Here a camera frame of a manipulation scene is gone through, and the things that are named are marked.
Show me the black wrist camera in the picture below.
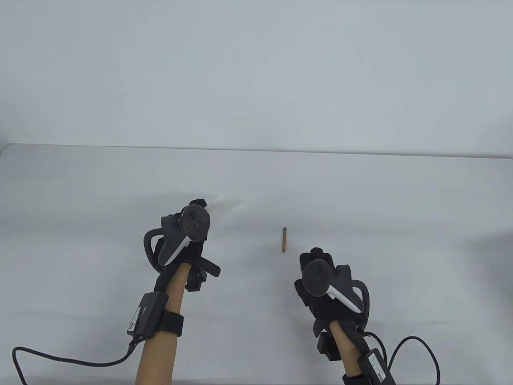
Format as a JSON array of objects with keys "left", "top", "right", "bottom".
[
  {"left": 317, "top": 333, "right": 341, "bottom": 361},
  {"left": 185, "top": 260, "right": 221, "bottom": 291}
]

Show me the black braided cable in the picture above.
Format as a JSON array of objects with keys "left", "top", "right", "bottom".
[
  {"left": 361, "top": 329, "right": 441, "bottom": 385},
  {"left": 12, "top": 337, "right": 139, "bottom": 385}
]

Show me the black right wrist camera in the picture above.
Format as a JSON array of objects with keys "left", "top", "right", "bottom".
[{"left": 317, "top": 333, "right": 341, "bottom": 361}]

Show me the black right forearm strap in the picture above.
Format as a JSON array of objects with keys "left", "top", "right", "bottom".
[{"left": 343, "top": 371, "right": 386, "bottom": 385}]

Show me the person's right hand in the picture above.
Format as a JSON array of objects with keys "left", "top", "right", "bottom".
[{"left": 295, "top": 248, "right": 369, "bottom": 338}]

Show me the grey white right hand controller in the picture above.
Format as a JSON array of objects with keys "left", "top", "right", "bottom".
[{"left": 301, "top": 260, "right": 370, "bottom": 325}]

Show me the black left forearm sensor box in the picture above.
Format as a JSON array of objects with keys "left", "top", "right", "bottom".
[{"left": 127, "top": 293, "right": 169, "bottom": 337}]

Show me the grey white left hand controller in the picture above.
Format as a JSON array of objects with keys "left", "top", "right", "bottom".
[{"left": 143, "top": 205, "right": 211, "bottom": 274}]

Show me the black right forearm sensor box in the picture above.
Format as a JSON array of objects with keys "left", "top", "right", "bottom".
[{"left": 357, "top": 349, "right": 396, "bottom": 384}]

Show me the person's left hand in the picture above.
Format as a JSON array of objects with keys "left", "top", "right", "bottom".
[{"left": 154, "top": 199, "right": 211, "bottom": 289}]

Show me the black left braided cable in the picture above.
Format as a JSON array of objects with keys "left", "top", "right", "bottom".
[{"left": 12, "top": 337, "right": 139, "bottom": 385}]

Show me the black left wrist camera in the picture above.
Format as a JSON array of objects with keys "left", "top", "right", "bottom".
[{"left": 185, "top": 260, "right": 221, "bottom": 291}]

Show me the black forearm strap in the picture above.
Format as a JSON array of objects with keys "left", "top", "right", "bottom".
[
  {"left": 154, "top": 311, "right": 184, "bottom": 336},
  {"left": 343, "top": 371, "right": 386, "bottom": 385}
]

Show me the white lined paper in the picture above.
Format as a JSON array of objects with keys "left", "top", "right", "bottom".
[{"left": 204, "top": 195, "right": 246, "bottom": 219}]

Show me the person's left forearm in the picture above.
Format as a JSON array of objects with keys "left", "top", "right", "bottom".
[{"left": 135, "top": 263, "right": 189, "bottom": 385}]

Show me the grey white hand controller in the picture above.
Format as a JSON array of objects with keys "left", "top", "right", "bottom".
[
  {"left": 143, "top": 205, "right": 211, "bottom": 274},
  {"left": 301, "top": 260, "right": 370, "bottom": 325}
]

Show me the black right braided cable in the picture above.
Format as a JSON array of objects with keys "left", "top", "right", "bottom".
[{"left": 361, "top": 329, "right": 441, "bottom": 385}]

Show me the black left forearm strap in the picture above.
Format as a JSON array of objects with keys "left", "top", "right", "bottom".
[{"left": 154, "top": 311, "right": 184, "bottom": 336}]

